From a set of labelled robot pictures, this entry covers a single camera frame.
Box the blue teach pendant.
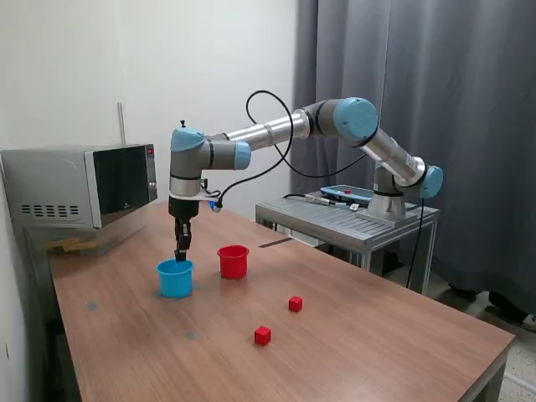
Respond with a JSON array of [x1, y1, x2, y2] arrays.
[[320, 184, 374, 202]]

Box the grey curtain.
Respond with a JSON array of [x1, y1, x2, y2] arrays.
[[291, 0, 536, 313]]

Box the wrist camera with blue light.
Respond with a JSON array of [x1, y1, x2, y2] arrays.
[[200, 192, 223, 213]]

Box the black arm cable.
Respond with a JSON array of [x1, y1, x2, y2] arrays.
[[217, 90, 368, 210]]

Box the white wall conduit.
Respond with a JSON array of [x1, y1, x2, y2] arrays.
[[116, 102, 126, 146]]

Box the black base power cable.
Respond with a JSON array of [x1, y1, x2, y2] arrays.
[[404, 194, 422, 288]]

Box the grey metal robot stand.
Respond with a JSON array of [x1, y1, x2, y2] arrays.
[[255, 194, 441, 294]]

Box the red plastic bin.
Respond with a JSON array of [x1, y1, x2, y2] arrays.
[[217, 245, 250, 280]]

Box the black pendant cable with plug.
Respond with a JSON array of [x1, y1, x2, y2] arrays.
[[282, 192, 351, 209]]

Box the wooden blocks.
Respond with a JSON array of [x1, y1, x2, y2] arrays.
[[44, 237, 100, 254]]

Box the blue plastic bin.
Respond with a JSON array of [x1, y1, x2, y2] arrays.
[[157, 258, 195, 299]]

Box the black shoe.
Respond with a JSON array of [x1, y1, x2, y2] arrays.
[[487, 291, 536, 332], [449, 284, 479, 301]]

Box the grey table leg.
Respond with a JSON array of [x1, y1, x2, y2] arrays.
[[458, 351, 510, 402]]

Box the silver microwave oven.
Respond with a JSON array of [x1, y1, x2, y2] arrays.
[[0, 143, 159, 230]]

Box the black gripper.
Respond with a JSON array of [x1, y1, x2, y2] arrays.
[[167, 196, 200, 263]]

